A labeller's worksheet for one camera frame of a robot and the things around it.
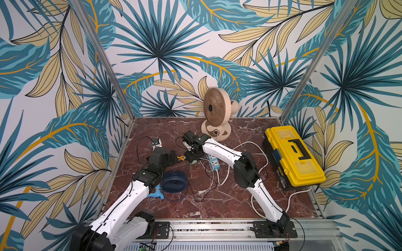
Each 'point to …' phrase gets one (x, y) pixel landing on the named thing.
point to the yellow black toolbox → (292, 161)
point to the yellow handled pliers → (181, 158)
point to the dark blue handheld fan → (175, 185)
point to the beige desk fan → (218, 107)
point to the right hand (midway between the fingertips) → (191, 156)
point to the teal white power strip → (213, 162)
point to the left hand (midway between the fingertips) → (166, 155)
